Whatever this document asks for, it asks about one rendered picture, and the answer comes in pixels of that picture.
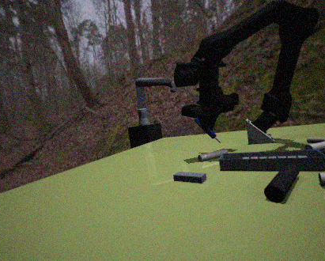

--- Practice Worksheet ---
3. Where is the blue stylus with grey tip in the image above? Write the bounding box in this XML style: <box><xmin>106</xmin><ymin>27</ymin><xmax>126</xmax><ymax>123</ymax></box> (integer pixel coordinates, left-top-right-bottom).
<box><xmin>195</xmin><ymin>118</ymin><xmax>221</xmax><ymax>143</ymax></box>

